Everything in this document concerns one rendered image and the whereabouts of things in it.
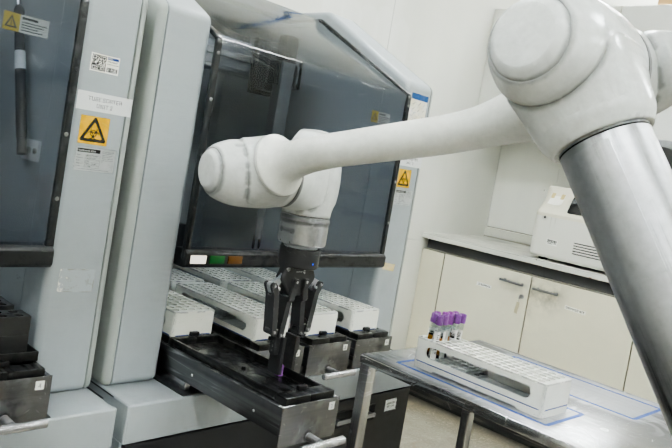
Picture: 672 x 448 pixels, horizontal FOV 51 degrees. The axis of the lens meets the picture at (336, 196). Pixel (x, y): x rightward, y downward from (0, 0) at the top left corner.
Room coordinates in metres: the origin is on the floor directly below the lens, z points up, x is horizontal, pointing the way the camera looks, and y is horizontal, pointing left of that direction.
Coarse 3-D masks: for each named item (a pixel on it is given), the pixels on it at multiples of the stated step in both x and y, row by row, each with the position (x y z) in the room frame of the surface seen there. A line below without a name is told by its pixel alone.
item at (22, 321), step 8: (0, 320) 1.08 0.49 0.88; (8, 320) 1.09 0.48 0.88; (16, 320) 1.10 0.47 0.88; (24, 320) 1.11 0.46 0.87; (0, 328) 1.08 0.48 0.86; (8, 328) 1.09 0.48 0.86; (16, 328) 1.10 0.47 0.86; (24, 328) 1.11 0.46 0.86; (0, 336) 1.09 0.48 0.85; (8, 336) 1.10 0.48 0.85; (16, 336) 1.10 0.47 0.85; (24, 336) 1.11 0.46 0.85; (0, 344) 1.09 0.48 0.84; (8, 344) 1.10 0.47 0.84; (16, 344) 1.11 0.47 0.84; (24, 344) 1.12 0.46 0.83; (0, 352) 1.09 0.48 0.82; (8, 352) 1.10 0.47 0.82; (16, 352) 1.11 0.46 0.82
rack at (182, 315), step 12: (168, 300) 1.44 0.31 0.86; (180, 300) 1.46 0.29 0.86; (192, 300) 1.48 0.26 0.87; (168, 312) 1.37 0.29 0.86; (180, 312) 1.37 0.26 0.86; (192, 312) 1.39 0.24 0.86; (204, 312) 1.41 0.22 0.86; (168, 324) 1.37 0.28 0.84; (180, 324) 1.37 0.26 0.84; (192, 324) 1.39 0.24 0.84; (204, 324) 1.41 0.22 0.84
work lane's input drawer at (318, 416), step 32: (160, 352) 1.35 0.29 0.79; (192, 352) 1.29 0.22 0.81; (224, 352) 1.36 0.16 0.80; (192, 384) 1.27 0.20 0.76; (224, 384) 1.21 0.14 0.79; (256, 384) 1.17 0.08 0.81; (288, 384) 1.23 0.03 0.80; (320, 384) 1.22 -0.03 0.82; (256, 416) 1.14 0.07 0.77; (288, 416) 1.12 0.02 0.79; (320, 416) 1.17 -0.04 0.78
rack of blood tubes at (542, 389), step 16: (416, 352) 1.43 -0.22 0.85; (448, 352) 1.37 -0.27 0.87; (464, 352) 1.37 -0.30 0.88; (480, 352) 1.38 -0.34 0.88; (496, 352) 1.41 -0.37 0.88; (432, 368) 1.40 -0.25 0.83; (448, 368) 1.37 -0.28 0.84; (464, 368) 1.38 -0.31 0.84; (480, 368) 1.41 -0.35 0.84; (496, 368) 1.30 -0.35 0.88; (512, 368) 1.30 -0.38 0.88; (528, 368) 1.33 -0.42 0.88; (464, 384) 1.34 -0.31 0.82; (480, 384) 1.32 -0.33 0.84; (496, 384) 1.37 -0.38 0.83; (512, 384) 1.37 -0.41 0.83; (528, 384) 1.25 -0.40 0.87; (544, 384) 1.23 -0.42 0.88; (560, 384) 1.26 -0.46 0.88; (512, 400) 1.27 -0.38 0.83; (528, 400) 1.24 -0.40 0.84; (544, 400) 1.23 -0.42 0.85; (560, 400) 1.27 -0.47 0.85; (544, 416) 1.23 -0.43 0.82
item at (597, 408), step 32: (384, 352) 1.49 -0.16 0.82; (512, 352) 1.69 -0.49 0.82; (416, 384) 1.34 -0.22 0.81; (448, 384) 1.34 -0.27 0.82; (576, 384) 1.50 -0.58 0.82; (352, 416) 1.45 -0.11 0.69; (480, 416) 1.24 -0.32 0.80; (512, 416) 1.21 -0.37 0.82; (576, 416) 1.27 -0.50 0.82; (608, 416) 1.31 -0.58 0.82; (640, 416) 1.34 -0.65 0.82
